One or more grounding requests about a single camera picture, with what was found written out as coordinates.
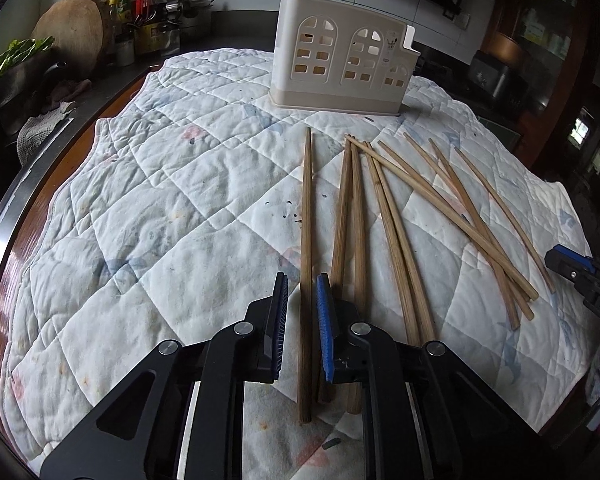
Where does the dark wooden chopstick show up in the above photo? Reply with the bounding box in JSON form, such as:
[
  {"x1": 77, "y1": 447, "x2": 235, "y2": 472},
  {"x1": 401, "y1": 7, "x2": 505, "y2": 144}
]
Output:
[
  {"x1": 366, "y1": 155, "x2": 420, "y2": 346},
  {"x1": 375, "y1": 158, "x2": 435, "y2": 347},
  {"x1": 316, "y1": 141, "x2": 352, "y2": 404},
  {"x1": 298, "y1": 127, "x2": 313, "y2": 424},
  {"x1": 344, "y1": 142, "x2": 368, "y2": 415}
]

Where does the wooden glass door cabinet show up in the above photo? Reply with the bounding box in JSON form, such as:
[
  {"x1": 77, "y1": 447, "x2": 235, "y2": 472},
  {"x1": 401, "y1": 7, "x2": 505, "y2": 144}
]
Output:
[{"x1": 482, "y1": 0, "x2": 591, "y2": 168}]

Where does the light bamboo chopstick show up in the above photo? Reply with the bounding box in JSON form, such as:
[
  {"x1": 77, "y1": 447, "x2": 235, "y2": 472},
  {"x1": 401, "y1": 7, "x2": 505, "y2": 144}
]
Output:
[
  {"x1": 455, "y1": 148, "x2": 556, "y2": 294},
  {"x1": 429, "y1": 140, "x2": 520, "y2": 330},
  {"x1": 403, "y1": 133, "x2": 457, "y2": 193},
  {"x1": 344, "y1": 134, "x2": 541, "y2": 302},
  {"x1": 377, "y1": 141, "x2": 539, "y2": 321}
]

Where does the grey dish rag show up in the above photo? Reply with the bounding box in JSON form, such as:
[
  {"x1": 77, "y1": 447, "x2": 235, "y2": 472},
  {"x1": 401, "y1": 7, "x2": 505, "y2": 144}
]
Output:
[{"x1": 16, "y1": 101, "x2": 75, "y2": 167}]

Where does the steel pressure cooker pot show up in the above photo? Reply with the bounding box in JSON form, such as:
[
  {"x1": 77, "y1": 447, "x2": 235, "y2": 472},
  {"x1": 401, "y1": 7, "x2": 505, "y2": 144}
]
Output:
[{"x1": 166, "y1": 0, "x2": 214, "y2": 47}]

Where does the steel bowl of greens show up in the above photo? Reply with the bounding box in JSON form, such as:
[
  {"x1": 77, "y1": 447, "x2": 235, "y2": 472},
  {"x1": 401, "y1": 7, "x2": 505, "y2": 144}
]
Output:
[{"x1": 0, "y1": 36, "x2": 54, "y2": 107}]

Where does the round wooden cutting board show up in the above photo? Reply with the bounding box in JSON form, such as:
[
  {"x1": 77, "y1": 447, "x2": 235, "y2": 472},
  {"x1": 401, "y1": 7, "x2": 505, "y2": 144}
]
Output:
[{"x1": 30, "y1": 0, "x2": 111, "y2": 76}]

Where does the white plastic utensil holder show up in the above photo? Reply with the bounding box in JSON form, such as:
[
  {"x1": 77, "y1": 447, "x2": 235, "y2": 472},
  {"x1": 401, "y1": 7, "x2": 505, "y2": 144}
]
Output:
[{"x1": 269, "y1": 0, "x2": 419, "y2": 115}]

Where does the white wall socket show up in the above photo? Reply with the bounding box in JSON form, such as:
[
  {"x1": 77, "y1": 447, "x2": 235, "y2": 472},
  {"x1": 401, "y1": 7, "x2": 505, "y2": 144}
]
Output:
[{"x1": 453, "y1": 12, "x2": 471, "y2": 30}]

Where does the yellow cap oil bottle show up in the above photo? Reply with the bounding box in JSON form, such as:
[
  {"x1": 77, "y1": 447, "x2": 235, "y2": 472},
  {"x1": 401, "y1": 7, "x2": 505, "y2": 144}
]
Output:
[{"x1": 109, "y1": 0, "x2": 132, "y2": 44}]

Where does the small white seasoning jar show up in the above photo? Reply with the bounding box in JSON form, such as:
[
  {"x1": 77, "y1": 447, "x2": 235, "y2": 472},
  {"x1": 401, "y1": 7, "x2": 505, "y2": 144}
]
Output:
[{"x1": 115, "y1": 39, "x2": 135, "y2": 67}]

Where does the white quilted cloth mat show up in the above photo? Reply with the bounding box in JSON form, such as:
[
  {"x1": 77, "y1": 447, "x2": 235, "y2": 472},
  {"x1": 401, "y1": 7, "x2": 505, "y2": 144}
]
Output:
[{"x1": 0, "y1": 49, "x2": 600, "y2": 468}]

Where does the black countertop appliance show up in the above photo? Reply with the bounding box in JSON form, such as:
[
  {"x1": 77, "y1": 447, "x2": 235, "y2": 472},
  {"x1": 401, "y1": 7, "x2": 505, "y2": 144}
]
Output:
[{"x1": 468, "y1": 50, "x2": 509, "y2": 99}]

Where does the dark soy sauce bottle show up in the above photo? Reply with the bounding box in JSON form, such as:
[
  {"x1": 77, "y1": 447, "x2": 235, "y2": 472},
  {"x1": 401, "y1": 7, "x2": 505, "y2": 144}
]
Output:
[{"x1": 135, "y1": 0, "x2": 167, "y2": 55}]

